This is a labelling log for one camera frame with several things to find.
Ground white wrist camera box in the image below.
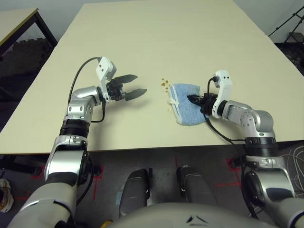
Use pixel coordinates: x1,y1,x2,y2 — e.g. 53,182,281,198
95,56,117,103
211,69,233,119

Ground grey right robot leg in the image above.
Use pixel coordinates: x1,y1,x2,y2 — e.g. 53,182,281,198
177,166,219,210

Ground white sneaker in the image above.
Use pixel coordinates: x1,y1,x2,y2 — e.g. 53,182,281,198
0,179,14,213

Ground black foam puzzle mat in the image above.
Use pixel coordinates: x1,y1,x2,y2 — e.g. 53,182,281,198
0,38,54,80

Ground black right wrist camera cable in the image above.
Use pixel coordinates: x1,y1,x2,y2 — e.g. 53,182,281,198
204,76,261,220

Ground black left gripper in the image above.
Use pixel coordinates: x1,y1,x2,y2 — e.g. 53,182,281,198
105,74,148,103

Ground brown liquid spill drops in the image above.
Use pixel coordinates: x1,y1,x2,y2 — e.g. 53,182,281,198
159,78,171,94

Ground white floor cables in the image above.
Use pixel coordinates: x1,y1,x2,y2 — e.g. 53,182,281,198
288,144,304,198

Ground light blue fluffy rag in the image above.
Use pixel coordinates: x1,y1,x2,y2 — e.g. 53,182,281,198
167,83,207,125

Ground grey robot leg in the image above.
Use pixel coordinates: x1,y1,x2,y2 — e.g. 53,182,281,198
118,169,151,218
177,166,219,210

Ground black left wrist camera cable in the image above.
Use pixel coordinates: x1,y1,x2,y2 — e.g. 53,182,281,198
68,56,106,124

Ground black table foot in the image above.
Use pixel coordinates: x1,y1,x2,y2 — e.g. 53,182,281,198
91,163,102,178
230,157,246,167
13,154,46,176

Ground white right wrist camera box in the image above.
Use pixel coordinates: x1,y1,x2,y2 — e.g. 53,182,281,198
211,69,233,119

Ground beige side table black frame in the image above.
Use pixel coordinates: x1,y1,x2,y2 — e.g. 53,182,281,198
0,8,58,100

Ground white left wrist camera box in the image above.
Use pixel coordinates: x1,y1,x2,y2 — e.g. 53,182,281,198
95,56,117,103

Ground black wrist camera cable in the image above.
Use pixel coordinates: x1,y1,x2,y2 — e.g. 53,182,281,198
204,76,261,220
68,56,106,124

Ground grey left robot leg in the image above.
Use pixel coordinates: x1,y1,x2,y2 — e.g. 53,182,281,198
118,169,151,218

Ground black low glass stand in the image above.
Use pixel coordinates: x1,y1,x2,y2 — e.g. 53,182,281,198
284,31,304,44

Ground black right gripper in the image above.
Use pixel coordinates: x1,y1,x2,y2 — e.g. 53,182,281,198
187,93,218,116

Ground grey robot torso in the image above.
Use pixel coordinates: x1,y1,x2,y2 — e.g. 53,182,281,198
102,201,281,228

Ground black camera tripod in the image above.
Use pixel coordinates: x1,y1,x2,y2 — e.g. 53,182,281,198
268,4,304,43

